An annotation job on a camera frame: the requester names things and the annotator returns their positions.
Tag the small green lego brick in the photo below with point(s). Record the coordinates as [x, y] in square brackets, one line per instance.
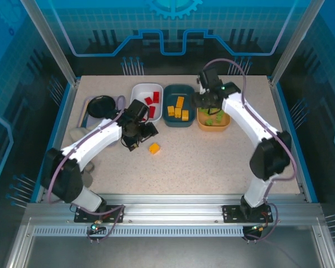
[209, 122]
[221, 112]

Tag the small yellow lego brick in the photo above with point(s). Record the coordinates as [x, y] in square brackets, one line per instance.
[171, 110]
[178, 112]
[185, 115]
[154, 148]

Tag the long red lego brick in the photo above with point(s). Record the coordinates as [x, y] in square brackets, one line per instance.
[155, 96]
[152, 111]

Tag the long orange lego brick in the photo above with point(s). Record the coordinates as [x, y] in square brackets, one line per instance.
[180, 101]

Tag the small red lego brick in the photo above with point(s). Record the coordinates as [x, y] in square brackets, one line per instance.
[148, 100]

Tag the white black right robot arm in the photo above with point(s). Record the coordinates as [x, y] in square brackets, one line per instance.
[245, 114]

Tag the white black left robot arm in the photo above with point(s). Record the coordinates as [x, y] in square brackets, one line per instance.
[100, 136]

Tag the dark teal plastic container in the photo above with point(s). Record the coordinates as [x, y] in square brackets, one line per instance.
[173, 96]

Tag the pale orange plastic container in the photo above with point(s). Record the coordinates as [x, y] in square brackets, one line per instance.
[212, 127]

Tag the white plastic container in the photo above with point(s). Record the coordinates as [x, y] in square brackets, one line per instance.
[139, 93]

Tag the black round plate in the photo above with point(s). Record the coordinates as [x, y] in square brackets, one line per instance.
[100, 105]

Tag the lavender plastic tray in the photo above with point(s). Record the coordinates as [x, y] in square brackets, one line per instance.
[89, 121]

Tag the thin wooden stick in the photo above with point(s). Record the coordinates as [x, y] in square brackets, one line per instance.
[83, 110]

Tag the beige fabric lump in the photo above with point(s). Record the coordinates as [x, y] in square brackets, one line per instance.
[78, 133]

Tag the small circuit board green LED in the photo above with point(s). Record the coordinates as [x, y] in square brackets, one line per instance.
[254, 229]
[94, 227]

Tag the grey metal lower panel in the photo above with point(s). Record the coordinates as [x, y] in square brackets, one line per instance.
[170, 254]

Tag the aluminium left side rail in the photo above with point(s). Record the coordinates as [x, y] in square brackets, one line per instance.
[67, 109]

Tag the aluminium rail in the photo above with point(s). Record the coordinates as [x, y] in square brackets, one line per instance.
[170, 209]
[67, 109]
[282, 117]

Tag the aluminium right side rail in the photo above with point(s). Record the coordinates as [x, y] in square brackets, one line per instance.
[282, 117]

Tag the aluminium front rail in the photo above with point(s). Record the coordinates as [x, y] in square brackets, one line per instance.
[170, 209]

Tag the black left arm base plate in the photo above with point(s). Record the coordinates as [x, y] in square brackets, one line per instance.
[114, 215]

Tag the aluminium right frame post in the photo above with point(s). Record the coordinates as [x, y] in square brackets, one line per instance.
[296, 42]

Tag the aluminium frame post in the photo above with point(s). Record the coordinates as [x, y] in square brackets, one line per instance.
[56, 47]
[296, 42]

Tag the aluminium left frame post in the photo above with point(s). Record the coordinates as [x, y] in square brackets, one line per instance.
[56, 47]

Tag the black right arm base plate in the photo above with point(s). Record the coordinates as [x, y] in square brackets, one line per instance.
[230, 213]

